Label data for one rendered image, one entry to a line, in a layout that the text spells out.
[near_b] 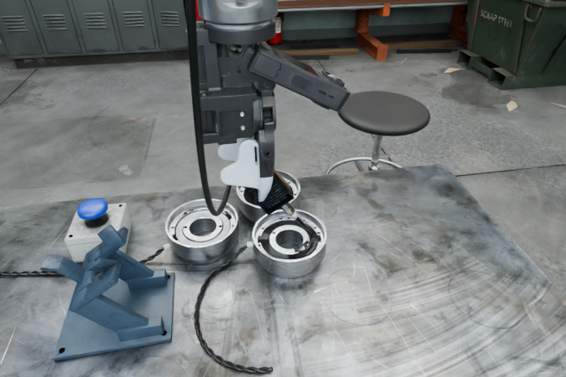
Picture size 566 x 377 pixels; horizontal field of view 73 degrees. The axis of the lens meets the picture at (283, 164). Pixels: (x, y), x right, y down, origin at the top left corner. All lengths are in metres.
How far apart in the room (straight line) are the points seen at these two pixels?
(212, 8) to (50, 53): 3.76
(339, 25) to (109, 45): 2.34
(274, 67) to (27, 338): 0.43
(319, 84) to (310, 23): 4.01
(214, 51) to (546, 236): 1.88
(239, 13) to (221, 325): 0.35
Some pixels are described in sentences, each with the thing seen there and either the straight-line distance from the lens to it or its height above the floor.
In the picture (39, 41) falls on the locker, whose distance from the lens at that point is 4.10.
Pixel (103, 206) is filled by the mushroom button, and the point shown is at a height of 0.87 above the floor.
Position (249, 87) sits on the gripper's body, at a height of 1.07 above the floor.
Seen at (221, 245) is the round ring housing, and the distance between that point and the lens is 0.55.
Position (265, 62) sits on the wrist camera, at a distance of 0.38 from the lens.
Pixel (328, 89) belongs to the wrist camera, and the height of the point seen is 1.07.
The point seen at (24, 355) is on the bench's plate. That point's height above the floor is 0.80.
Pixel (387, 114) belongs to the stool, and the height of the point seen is 0.62.
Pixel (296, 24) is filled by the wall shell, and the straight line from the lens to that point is 4.37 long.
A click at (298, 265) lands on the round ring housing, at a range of 0.52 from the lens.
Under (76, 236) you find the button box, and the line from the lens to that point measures 0.61.
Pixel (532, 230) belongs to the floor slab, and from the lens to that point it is 2.10.
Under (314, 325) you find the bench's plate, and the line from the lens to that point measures 0.51.
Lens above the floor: 1.22
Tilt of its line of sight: 34 degrees down
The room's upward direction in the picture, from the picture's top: straight up
